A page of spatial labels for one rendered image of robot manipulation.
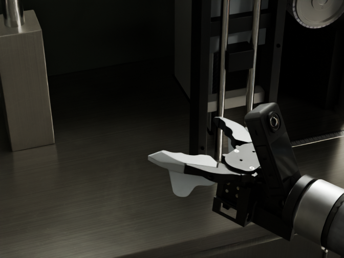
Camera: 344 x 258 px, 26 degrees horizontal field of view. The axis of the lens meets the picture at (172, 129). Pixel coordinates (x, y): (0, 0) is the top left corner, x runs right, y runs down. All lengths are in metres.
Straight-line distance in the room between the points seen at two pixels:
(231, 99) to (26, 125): 0.42
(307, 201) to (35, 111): 0.75
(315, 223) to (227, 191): 0.14
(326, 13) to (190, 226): 0.53
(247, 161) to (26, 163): 0.68
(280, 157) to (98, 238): 0.52
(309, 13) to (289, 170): 0.66
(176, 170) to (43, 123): 0.63
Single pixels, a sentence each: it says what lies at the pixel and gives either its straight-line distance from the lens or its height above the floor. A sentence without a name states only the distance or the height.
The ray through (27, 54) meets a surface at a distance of 1.45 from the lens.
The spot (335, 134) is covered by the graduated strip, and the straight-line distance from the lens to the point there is 1.62.
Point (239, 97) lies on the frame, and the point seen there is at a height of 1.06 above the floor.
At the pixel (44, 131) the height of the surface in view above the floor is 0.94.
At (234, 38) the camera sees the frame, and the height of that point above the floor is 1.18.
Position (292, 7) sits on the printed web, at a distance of 1.52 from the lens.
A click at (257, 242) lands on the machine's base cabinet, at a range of 1.47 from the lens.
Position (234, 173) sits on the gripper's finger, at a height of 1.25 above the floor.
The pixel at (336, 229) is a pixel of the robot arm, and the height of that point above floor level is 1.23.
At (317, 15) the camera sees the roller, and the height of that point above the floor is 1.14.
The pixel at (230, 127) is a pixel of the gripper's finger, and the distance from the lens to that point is 1.04.
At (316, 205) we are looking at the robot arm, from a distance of 0.91.
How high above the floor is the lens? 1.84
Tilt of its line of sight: 36 degrees down
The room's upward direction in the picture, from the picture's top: straight up
